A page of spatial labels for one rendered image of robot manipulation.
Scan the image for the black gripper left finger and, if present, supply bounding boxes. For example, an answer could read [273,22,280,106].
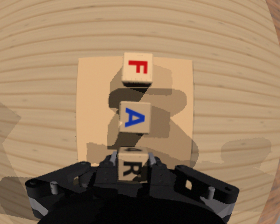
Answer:
[25,151,118,219]

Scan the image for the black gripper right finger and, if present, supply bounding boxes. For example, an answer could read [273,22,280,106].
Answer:
[147,152,239,223]

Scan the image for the tan letter a block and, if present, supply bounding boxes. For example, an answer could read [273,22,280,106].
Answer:
[118,101,152,134]

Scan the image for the tan square mat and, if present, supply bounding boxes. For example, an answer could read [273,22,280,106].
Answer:
[76,56,193,169]

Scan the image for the tan letter r block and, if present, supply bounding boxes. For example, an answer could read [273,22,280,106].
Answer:
[117,146,149,181]

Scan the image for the beige block with red letter f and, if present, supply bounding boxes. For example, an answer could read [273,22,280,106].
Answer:
[121,53,154,87]

